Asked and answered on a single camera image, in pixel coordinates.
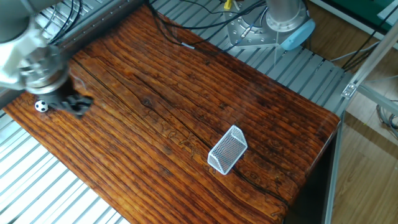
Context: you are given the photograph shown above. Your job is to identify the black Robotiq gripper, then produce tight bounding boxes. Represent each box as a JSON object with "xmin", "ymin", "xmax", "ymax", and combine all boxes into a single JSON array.
[{"xmin": 40, "ymin": 77, "xmax": 95, "ymax": 119}]

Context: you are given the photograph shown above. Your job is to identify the small black-white soccer ball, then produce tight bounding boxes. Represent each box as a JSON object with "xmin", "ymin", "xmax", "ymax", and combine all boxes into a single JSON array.
[{"xmin": 34, "ymin": 100, "xmax": 49, "ymax": 113}]

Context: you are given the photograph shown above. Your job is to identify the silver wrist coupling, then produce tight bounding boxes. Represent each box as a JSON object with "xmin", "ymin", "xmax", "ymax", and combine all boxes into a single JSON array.
[{"xmin": 20, "ymin": 46, "xmax": 71, "ymax": 96}]

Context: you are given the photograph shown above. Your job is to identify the glossy wood-grain board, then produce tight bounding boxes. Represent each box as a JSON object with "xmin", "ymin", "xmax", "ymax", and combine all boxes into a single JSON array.
[{"xmin": 2, "ymin": 4, "xmax": 341, "ymax": 224}]

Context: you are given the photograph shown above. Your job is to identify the aluminium table leg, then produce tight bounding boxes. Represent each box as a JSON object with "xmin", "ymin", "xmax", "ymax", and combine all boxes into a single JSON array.
[{"xmin": 323, "ymin": 113, "xmax": 345, "ymax": 224}]

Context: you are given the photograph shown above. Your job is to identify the green desk mat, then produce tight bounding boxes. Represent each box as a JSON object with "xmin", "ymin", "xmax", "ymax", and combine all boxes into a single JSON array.
[{"xmin": 329, "ymin": 0, "xmax": 389, "ymax": 29}]

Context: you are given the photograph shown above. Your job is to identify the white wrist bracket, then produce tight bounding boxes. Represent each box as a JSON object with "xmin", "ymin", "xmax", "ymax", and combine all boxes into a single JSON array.
[{"xmin": 0, "ymin": 29, "xmax": 48, "ymax": 91}]

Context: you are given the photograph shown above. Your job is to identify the grey aluminium rail beam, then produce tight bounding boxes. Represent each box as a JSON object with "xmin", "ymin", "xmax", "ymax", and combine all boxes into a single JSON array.
[{"xmin": 0, "ymin": 0, "xmax": 147, "ymax": 110}]

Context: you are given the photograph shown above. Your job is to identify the black cable bundle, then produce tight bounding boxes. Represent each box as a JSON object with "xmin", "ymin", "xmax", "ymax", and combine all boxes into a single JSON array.
[{"xmin": 46, "ymin": 0, "xmax": 268, "ymax": 58}]

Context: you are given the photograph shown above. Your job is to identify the black cable with white tag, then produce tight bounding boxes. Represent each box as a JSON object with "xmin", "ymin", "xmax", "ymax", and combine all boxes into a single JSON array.
[{"xmin": 149, "ymin": 6, "xmax": 224, "ymax": 58}]

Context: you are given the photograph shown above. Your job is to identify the white wire mesh goal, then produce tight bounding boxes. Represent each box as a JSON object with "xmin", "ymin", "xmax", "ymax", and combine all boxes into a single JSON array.
[{"xmin": 206, "ymin": 124, "xmax": 249, "ymax": 175}]

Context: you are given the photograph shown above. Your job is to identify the cable with silver connector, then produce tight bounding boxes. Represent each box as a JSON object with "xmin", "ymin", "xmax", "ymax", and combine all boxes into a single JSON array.
[{"xmin": 231, "ymin": 6, "xmax": 268, "ymax": 52}]

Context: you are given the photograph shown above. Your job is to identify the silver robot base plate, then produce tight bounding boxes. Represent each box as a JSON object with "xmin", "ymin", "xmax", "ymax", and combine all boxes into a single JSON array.
[{"xmin": 224, "ymin": 0, "xmax": 282, "ymax": 50}]

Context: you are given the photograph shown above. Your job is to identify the silver corner bracket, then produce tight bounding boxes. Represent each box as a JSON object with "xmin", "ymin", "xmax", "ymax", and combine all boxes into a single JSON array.
[{"xmin": 341, "ymin": 82, "xmax": 359, "ymax": 100}]

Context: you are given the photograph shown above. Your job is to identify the grey floor cable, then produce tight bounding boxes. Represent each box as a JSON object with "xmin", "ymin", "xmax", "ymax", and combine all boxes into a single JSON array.
[{"xmin": 329, "ymin": 42, "xmax": 381, "ymax": 63}]

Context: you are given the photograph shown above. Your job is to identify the black floor cables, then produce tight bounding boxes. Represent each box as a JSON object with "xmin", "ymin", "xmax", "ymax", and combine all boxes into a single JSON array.
[{"xmin": 341, "ymin": 6, "xmax": 398, "ymax": 72}]

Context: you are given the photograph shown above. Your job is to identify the aluminium frame post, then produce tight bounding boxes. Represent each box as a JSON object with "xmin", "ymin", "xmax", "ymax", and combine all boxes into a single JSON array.
[{"xmin": 341, "ymin": 18, "xmax": 398, "ymax": 100}]

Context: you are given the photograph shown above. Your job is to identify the aluminium frame crossbar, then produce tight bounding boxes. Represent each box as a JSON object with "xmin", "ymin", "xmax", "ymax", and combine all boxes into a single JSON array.
[{"xmin": 356, "ymin": 84, "xmax": 398, "ymax": 116}]

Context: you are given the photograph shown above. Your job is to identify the grey cable coil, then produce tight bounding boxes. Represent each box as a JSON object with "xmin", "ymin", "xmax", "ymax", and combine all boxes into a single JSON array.
[{"xmin": 375, "ymin": 99, "xmax": 398, "ymax": 140}]

